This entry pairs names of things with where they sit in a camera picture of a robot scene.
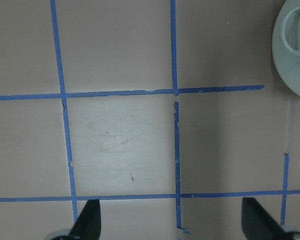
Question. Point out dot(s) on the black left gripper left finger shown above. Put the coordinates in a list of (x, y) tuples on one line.
[(88, 224)]

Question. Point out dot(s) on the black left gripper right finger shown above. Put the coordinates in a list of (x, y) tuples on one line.
[(257, 223)]

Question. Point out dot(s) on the pale green electric pot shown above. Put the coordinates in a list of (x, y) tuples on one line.
[(286, 44)]

